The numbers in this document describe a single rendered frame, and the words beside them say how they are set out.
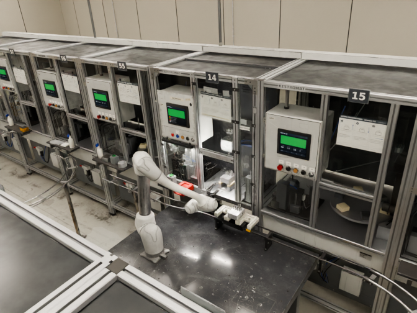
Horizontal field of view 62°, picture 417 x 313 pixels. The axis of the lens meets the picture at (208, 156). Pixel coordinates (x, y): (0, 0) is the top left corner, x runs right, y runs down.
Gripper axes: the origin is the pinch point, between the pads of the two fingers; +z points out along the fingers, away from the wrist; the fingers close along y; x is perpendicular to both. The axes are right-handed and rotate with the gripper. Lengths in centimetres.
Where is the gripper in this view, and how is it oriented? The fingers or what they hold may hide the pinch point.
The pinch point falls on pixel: (216, 187)
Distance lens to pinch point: 317.0
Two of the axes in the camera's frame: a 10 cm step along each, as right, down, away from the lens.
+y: -0.6, -8.9, -4.5
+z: 5.9, -3.9, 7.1
